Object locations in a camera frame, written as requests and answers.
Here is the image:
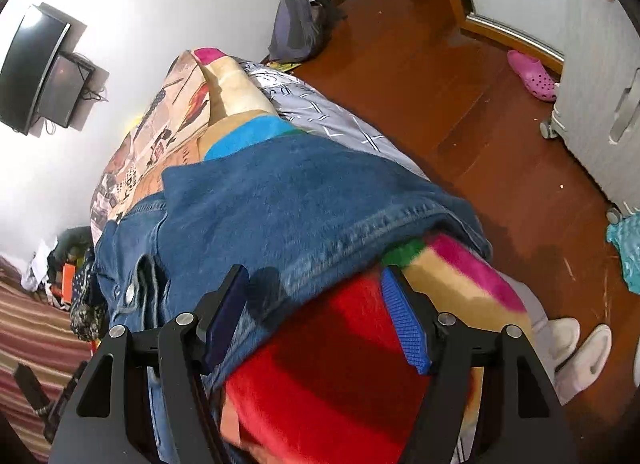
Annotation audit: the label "teal plastic bag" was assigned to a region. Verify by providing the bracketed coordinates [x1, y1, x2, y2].
[606, 211, 640, 295]

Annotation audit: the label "striped rug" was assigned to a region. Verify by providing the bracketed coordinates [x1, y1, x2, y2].
[0, 254, 101, 462]

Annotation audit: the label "navy patterned cloth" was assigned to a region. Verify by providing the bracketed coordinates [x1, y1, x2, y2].
[70, 244, 109, 343]

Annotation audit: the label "colourful fleece blanket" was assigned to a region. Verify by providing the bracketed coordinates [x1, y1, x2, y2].
[192, 46, 536, 464]

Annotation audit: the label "grey patterned bedsheet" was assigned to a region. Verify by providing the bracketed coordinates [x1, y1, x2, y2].
[240, 61, 426, 180]

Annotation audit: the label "comic print bedsheet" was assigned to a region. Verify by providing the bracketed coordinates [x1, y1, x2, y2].
[90, 49, 226, 225]

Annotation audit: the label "grey backpack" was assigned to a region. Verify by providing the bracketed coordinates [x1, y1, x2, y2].
[267, 0, 347, 65]

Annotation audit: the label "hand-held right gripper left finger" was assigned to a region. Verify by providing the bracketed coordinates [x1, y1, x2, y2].
[47, 264, 251, 464]

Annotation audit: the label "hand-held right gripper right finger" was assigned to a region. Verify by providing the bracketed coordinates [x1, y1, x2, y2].
[380, 264, 593, 464]

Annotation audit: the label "pile of mixed clothes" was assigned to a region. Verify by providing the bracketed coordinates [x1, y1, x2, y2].
[22, 226, 96, 310]

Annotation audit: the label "person's grey trouser leg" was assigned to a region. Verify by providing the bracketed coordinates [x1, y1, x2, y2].
[517, 284, 558, 385]

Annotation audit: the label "white wheeled cabinet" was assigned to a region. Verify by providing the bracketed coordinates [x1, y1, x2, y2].
[539, 0, 640, 225]

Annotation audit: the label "pink clog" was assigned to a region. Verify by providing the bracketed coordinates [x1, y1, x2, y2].
[507, 49, 559, 103]

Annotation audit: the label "black wall television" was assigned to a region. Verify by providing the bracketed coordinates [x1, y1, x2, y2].
[0, 5, 70, 134]

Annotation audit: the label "blue denim jeans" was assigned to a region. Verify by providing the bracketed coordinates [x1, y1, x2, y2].
[92, 131, 493, 464]

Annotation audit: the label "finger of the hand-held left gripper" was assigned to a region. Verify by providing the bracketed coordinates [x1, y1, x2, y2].
[14, 363, 51, 417]

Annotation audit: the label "small black monitor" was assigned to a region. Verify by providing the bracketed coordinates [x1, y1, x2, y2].
[37, 54, 96, 129]

